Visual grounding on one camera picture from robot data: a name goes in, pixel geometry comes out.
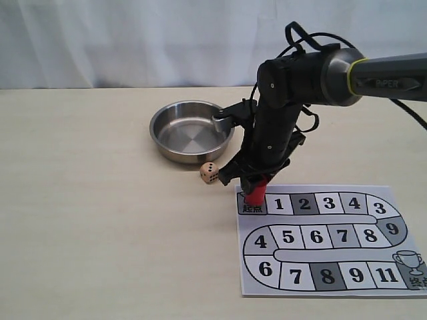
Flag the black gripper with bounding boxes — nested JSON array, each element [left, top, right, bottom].
[[218, 99, 306, 194]]

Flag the red cylinder game piece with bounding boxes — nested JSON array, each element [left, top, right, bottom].
[[245, 176, 268, 206]]

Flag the wooden die black pips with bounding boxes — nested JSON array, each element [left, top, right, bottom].
[[199, 162, 219, 184]]

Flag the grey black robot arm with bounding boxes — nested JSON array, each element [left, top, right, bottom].
[[213, 44, 426, 195]]

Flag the stainless steel round bowl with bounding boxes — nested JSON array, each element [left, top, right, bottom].
[[149, 100, 234, 165]]

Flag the paper numbered game board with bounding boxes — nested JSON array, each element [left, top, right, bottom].
[[235, 185, 426, 297]]

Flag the white curtain backdrop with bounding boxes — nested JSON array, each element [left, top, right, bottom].
[[1, 1, 426, 89]]

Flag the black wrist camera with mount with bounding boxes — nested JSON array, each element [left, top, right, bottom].
[[212, 99, 258, 132]]

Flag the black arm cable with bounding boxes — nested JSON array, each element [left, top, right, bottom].
[[246, 21, 427, 134]]

